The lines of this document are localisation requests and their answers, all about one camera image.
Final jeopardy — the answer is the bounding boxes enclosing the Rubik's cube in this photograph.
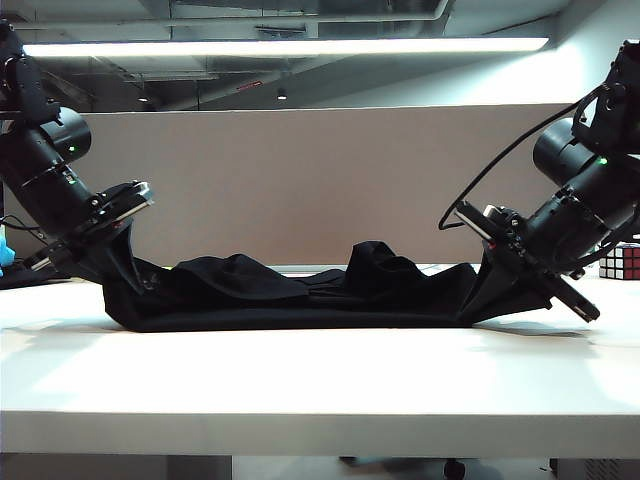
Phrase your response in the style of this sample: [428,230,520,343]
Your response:
[597,243,640,282]

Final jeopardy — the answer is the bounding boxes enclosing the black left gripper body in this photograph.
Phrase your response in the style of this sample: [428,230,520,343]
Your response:
[22,180,155,274]

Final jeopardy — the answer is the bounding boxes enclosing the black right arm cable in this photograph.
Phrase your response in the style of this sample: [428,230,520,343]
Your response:
[437,87,609,232]

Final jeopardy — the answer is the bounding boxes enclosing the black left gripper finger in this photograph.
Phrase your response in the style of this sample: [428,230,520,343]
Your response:
[112,220,147,295]
[74,238,132,297]

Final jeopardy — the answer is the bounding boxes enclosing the brown desk divider panel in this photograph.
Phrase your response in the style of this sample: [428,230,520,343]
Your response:
[2,102,574,267]

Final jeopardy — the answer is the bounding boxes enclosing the black chair base with wheel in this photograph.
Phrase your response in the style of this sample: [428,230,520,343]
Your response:
[338,455,467,480]

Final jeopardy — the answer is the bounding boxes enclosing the long linear ceiling light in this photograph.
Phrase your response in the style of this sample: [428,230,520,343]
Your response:
[22,35,550,59]

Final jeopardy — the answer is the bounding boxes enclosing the thin black desk cable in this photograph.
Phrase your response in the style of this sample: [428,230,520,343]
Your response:
[0,213,44,236]

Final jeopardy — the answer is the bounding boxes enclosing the grey perforated cabinet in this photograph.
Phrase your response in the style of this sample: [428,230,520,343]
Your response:
[548,457,640,480]

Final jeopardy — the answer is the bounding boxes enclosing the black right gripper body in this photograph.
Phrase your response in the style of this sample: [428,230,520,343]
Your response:
[455,198,602,322]

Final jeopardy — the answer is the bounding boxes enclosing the black mouse pad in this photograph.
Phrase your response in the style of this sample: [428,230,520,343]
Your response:
[0,267,84,292]

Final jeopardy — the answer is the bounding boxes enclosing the blue plush toy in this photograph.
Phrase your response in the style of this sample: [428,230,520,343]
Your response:
[0,234,17,279]

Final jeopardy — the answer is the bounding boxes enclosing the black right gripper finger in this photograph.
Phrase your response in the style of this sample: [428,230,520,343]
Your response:
[492,264,552,321]
[474,247,511,306]

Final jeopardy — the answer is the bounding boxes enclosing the black polo T-shirt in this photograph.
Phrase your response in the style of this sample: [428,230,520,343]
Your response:
[101,240,549,333]

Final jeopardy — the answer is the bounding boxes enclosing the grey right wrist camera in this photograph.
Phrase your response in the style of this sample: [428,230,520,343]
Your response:
[480,203,519,226]

